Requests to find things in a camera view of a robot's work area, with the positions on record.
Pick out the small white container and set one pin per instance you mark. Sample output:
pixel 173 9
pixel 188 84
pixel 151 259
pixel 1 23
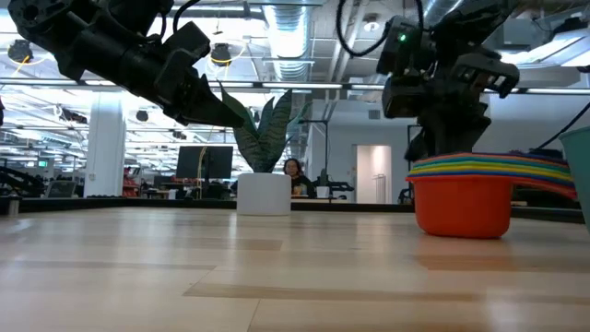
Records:
pixel 322 192

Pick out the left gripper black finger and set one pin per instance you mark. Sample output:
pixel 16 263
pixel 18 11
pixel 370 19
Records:
pixel 184 115
pixel 184 60

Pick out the black hanging ceiling lamp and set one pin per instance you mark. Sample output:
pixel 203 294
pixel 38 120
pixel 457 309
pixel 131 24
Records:
pixel 20 50
pixel 221 54

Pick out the long ceiling light strip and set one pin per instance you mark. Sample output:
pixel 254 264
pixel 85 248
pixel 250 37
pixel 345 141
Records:
pixel 364 87
pixel 276 85

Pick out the white building column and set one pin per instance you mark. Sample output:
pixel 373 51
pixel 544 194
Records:
pixel 105 152

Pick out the silver ventilation duct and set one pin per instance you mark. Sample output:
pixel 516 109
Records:
pixel 288 37

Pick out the snake plant in white pot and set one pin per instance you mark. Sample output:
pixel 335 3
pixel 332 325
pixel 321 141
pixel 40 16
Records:
pixel 263 193

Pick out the black table edge rail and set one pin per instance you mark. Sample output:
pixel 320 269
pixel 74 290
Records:
pixel 92 204

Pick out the white door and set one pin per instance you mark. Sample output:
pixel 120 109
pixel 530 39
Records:
pixel 373 175

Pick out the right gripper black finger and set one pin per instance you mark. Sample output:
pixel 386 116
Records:
pixel 435 140
pixel 488 74

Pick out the person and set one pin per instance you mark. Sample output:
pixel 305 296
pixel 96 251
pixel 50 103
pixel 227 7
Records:
pixel 299 182

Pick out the black computer monitor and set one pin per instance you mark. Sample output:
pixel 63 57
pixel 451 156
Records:
pixel 205 161

